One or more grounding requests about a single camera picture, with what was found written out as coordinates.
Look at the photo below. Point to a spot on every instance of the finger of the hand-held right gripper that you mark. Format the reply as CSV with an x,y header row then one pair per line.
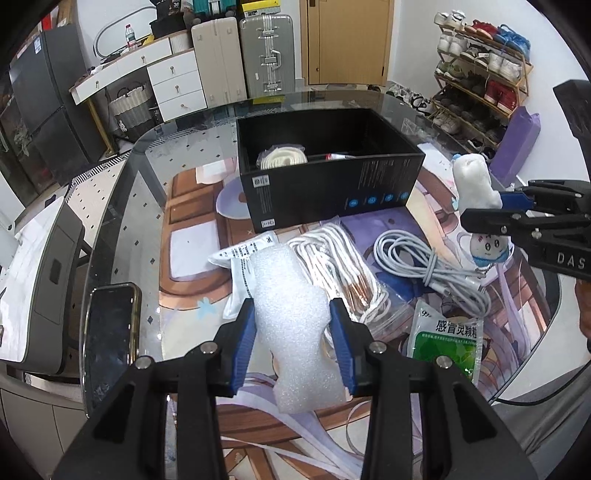
x,y
494,221
515,200

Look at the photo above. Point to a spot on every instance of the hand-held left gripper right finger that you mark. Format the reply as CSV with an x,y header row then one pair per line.
x,y
342,344

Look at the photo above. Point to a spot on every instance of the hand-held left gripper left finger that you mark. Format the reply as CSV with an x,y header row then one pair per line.
x,y
244,344

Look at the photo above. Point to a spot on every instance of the white plush toy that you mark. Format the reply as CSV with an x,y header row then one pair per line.
x,y
475,184

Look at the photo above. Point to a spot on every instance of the white foam sheet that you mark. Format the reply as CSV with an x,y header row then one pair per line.
x,y
291,323

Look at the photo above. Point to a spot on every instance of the white printed packet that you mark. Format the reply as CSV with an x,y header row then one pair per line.
x,y
238,263

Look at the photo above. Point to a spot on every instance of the green medicine packet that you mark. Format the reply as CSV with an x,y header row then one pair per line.
x,y
443,341

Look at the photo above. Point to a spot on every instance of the black cardboard box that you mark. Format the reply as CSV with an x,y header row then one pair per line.
x,y
323,194

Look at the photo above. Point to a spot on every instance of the person's right forearm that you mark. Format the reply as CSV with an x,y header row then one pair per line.
x,y
584,314

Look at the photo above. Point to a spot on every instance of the purple mat bag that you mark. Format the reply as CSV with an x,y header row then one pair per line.
x,y
517,141

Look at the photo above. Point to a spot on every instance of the printed cartoon table mat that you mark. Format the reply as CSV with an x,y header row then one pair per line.
x,y
194,258

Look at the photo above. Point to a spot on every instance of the wooden shoe rack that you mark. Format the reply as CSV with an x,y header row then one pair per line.
x,y
524,76

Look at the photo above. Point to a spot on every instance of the smartphone with gold case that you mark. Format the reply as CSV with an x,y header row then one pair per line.
x,y
111,344

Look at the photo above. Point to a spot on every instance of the shoe rack with shoes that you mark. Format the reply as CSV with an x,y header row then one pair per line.
x,y
485,60

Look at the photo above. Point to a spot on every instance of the scattered shoes pile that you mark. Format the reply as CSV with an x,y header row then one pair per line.
x,y
408,97

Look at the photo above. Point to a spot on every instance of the red white tube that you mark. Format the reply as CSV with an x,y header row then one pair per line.
x,y
339,156

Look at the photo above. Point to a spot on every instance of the person's grey clothing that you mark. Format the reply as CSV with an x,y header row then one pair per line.
x,y
554,429

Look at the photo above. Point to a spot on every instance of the cream fabric roll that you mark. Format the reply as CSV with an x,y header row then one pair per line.
x,y
281,158

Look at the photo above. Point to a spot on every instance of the marble top side table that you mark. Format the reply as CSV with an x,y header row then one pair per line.
x,y
41,286

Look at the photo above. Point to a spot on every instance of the black white patterned rug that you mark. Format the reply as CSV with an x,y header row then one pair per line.
x,y
97,175

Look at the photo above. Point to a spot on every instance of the wooden door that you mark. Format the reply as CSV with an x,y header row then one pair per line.
x,y
346,41

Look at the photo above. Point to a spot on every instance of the wicker basket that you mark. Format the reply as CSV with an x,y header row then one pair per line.
x,y
131,108

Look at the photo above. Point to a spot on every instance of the white dresser with drawers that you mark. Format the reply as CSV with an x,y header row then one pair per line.
x,y
178,78

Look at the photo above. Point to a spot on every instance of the grey aluminium suitcase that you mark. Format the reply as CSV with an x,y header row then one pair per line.
x,y
268,50

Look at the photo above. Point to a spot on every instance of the beige suitcase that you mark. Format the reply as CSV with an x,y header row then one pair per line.
x,y
219,60

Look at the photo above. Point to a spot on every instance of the dark grey fridge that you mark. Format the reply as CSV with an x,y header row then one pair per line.
x,y
55,106

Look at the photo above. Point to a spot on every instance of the clear water bottle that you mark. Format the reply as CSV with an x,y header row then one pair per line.
x,y
130,39

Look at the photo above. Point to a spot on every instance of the black bag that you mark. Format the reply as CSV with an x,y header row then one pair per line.
x,y
171,21

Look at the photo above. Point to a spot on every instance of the teal suitcase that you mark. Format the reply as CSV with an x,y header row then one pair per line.
x,y
214,6

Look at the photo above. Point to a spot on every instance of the oval metal frame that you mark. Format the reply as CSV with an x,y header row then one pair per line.
x,y
104,30

